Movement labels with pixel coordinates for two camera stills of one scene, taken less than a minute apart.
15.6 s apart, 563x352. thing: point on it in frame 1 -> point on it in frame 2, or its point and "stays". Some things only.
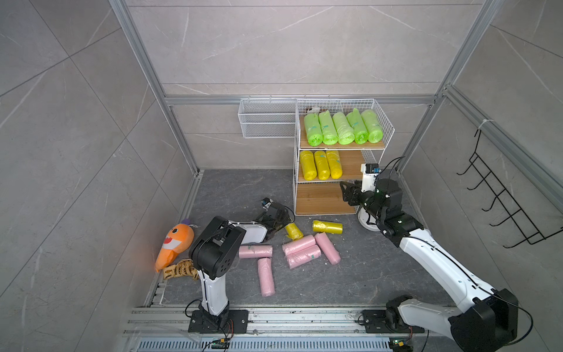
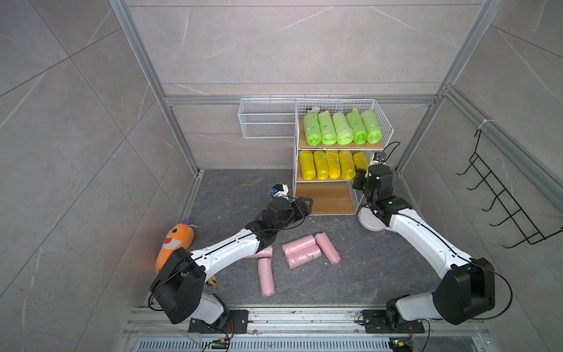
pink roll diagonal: (328, 248) stays
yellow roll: (308, 165) stays
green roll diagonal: (372, 126) stays
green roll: (361, 134) stays
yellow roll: (323, 170) stays
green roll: (313, 130) stays
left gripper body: (284, 220) -> (297, 214)
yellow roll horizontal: (328, 226) -> (361, 160)
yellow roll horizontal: (292, 232) -> (348, 169)
